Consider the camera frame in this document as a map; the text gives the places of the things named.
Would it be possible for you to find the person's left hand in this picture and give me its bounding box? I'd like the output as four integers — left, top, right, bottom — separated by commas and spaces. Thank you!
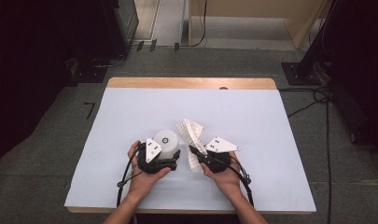
127, 140, 172, 196

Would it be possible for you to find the right hand-held gripper cable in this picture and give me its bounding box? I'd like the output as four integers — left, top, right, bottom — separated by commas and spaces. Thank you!
228, 155, 255, 208

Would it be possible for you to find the white paper table sheet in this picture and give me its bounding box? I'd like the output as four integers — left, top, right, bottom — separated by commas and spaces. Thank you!
63, 87, 317, 213

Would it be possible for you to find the hand-held gripper cable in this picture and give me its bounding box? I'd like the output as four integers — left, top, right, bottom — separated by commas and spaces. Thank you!
228, 155, 255, 208
116, 146, 141, 208

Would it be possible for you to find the black cabinet with glass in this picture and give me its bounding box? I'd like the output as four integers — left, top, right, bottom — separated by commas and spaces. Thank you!
102, 0, 140, 59

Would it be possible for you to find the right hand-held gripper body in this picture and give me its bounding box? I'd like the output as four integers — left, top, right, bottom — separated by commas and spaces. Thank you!
202, 135, 241, 175

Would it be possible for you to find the left hand-held gripper cable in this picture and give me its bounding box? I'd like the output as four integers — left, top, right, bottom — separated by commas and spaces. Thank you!
116, 146, 141, 208

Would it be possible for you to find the grey floor cable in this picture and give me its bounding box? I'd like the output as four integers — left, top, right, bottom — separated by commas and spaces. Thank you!
94, 54, 129, 69

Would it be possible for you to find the black metal stand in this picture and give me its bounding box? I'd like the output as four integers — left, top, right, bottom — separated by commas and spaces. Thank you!
281, 0, 346, 87

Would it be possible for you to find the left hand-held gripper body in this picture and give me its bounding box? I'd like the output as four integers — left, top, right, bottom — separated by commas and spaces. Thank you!
137, 137, 178, 175

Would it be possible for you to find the white paper towel roll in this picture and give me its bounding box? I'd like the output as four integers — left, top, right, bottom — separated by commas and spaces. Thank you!
152, 129, 180, 161

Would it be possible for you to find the black curtain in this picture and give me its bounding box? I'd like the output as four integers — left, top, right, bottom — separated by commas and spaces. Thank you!
320, 0, 378, 153
0, 0, 116, 183

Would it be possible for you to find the person's right hand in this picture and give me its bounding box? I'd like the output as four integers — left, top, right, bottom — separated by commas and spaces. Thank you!
200, 152, 242, 200

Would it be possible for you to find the black flat stand base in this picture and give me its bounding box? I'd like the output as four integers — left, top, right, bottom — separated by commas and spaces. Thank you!
72, 59, 108, 84

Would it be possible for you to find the black floor cable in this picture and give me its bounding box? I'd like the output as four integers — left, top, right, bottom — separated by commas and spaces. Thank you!
278, 86, 333, 224

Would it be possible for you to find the black hanging cable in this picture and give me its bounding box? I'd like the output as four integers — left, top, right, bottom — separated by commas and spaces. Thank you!
180, 0, 208, 49

